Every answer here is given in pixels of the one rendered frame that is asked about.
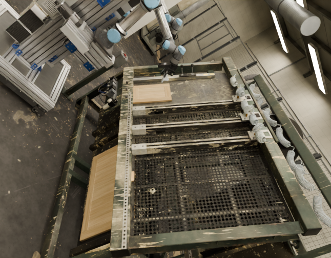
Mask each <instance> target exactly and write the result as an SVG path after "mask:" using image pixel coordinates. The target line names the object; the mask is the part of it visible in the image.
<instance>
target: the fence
mask: <svg viewBox="0 0 331 258"><path fill-rule="evenodd" d="M204 74H208V75H203V74H196V76H191V77H179V75H173V76H168V79H169V81H174V80H190V79H205V78H215V74H214V75H210V74H211V73H204ZM162 78H163V76H158V77H143V78H133V83H144V82H160V81H161V80H162Z"/></svg>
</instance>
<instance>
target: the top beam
mask: <svg viewBox="0 0 331 258"><path fill-rule="evenodd" d="M222 62H223V68H224V70H225V73H226V75H227V77H228V79H229V80H230V78H231V77H234V75H235V78H236V81H237V82H238V84H241V87H243V88H244V86H245V85H244V83H243V81H242V79H241V77H240V75H239V74H238V72H237V68H236V67H235V65H234V63H233V61H232V59H231V57H223V58H222ZM232 87H233V90H234V92H235V93H236V90H237V89H238V88H239V87H240V85H237V86H235V87H234V86H232ZM247 102H248V105H250V106H251V105H253V104H254V102H253V101H247ZM253 109H254V112H258V109H257V108H255V107H254V108H253ZM250 112H253V110H249V113H250ZM266 141H269V142H266ZM266 141H265V142H264V143H259V142H258V143H259V145H260V147H261V149H262V151H263V154H264V156H265V158H266V160H267V162H268V164H269V166H270V168H271V171H272V173H273V175H274V177H275V179H276V181H277V183H278V185H279V188H280V190H281V192H282V194H283V196H284V198H285V200H286V203H287V205H288V207H289V209H290V211H291V213H292V215H293V217H294V220H295V221H299V222H300V224H301V226H302V228H303V230H304V233H302V234H301V235H302V236H309V235H317V234H318V233H319V232H320V230H321V229H322V226H321V224H320V222H319V220H318V218H317V217H316V215H315V213H314V211H313V209H312V207H311V205H310V203H309V202H308V200H307V198H306V196H305V194H304V192H303V190H302V189H301V187H300V185H299V183H298V181H297V179H296V177H295V176H294V174H293V172H292V170H291V168H290V166H289V165H288V163H287V161H286V159H285V157H284V155H283V153H282V151H281V150H280V148H279V146H278V144H277V143H276V142H275V141H274V139H273V138H269V139H266Z"/></svg>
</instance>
